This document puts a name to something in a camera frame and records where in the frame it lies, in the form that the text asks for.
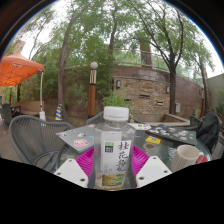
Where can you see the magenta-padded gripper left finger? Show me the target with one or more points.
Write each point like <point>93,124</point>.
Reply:
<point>85,161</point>

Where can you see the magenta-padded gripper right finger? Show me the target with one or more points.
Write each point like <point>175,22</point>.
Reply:
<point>140,160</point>

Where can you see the clear drink bottle white cap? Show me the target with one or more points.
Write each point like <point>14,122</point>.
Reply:
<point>113,150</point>

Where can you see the yellow card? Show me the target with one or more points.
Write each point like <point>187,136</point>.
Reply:
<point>153,140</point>

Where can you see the grey laptop with stickers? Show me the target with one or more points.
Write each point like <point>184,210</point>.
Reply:
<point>76,138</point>

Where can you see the white printed booklet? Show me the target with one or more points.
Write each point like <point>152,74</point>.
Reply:
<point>140,126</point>

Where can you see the black laptop with stickers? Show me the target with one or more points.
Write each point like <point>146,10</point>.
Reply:
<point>171,133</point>

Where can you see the white ribbed mug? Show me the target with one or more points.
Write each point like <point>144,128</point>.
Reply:
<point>183,156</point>

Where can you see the grey mesh patio chair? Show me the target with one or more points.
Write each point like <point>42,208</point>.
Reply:
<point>31,133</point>
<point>95,119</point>

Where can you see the blue yellow striped cone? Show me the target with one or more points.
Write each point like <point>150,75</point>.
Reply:
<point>58,113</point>

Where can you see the green plant in blue pot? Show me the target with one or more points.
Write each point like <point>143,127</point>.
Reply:
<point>115,100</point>

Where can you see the black jacket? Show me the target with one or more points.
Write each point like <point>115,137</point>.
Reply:
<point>210,128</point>

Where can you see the dark patio chair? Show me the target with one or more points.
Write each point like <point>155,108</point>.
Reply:
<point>8,115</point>

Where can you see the orange canopy tent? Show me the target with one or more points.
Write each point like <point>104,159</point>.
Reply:
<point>18,68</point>

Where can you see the grey wall utility box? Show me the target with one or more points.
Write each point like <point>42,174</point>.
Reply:
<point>178,107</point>

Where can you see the globe-topped wooden lamp post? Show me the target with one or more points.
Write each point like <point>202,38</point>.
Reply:
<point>92,96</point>

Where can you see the black wall lantern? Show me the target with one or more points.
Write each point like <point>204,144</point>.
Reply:
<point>167,89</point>
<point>118,83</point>

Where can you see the wooden lamp post by wall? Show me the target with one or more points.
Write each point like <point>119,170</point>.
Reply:
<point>202,103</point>

